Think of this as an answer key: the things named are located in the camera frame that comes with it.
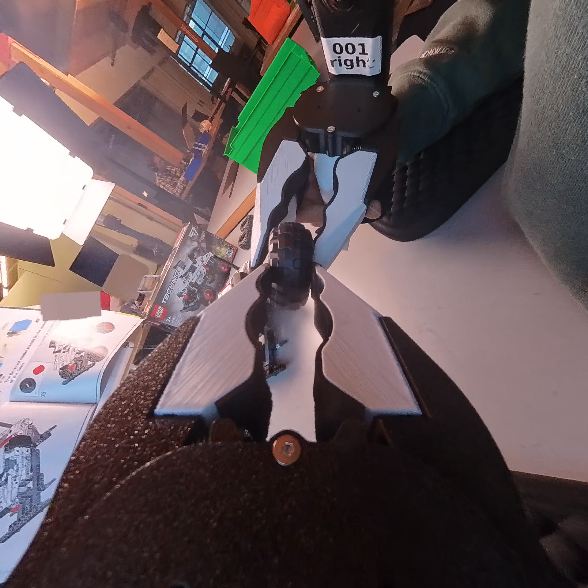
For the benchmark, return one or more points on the black honeycomb pad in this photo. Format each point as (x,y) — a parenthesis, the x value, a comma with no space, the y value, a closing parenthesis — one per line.
(441,193)

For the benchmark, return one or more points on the bright studio light panel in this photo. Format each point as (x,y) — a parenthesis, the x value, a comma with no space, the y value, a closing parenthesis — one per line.
(37,165)

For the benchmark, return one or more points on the building instruction booklet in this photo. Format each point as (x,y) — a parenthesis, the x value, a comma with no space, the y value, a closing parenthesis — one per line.
(55,367)

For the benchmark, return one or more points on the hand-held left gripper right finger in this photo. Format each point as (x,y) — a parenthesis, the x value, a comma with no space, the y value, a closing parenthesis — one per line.
(367,367)

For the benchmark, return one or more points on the red plastic bin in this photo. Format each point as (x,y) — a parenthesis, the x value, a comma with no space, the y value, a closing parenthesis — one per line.
(268,16)

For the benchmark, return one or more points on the black toy tire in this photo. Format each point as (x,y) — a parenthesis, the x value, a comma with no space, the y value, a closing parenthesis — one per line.
(289,262)
(246,231)

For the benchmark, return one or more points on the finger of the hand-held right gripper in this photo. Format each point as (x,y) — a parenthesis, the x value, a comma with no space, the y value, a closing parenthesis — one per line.
(274,184)
(354,197)

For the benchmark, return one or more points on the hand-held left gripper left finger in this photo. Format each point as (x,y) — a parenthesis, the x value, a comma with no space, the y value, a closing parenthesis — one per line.
(207,367)

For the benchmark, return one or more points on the toy truck set box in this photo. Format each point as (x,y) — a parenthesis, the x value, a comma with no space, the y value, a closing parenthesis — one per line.
(188,276)

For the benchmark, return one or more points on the green plastic bin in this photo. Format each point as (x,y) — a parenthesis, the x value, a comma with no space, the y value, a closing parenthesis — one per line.
(271,101)

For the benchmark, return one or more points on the paned window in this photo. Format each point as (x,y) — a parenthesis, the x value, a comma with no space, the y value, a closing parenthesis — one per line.
(207,37)

